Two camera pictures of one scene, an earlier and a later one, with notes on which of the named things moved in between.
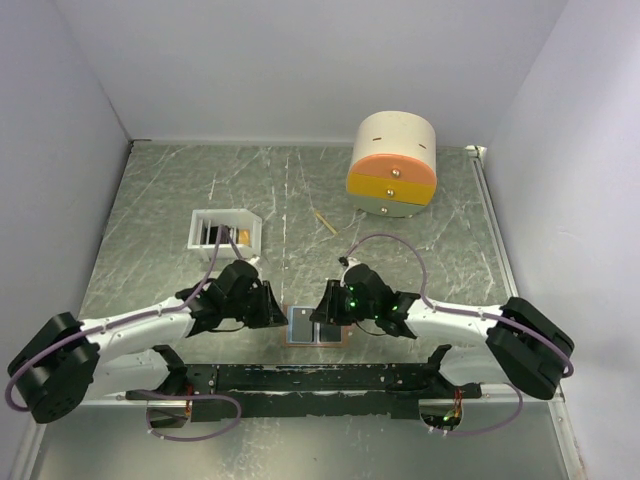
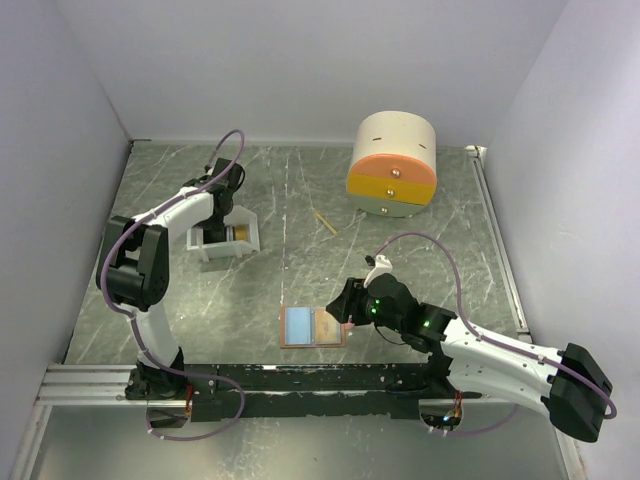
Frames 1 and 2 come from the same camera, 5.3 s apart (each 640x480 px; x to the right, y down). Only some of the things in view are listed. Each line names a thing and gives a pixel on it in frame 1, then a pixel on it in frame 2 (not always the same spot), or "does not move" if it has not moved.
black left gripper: (270, 312) → (216, 224)
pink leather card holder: (300, 331) does not move
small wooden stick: (326, 223) does not move
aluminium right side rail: (479, 154) does not move
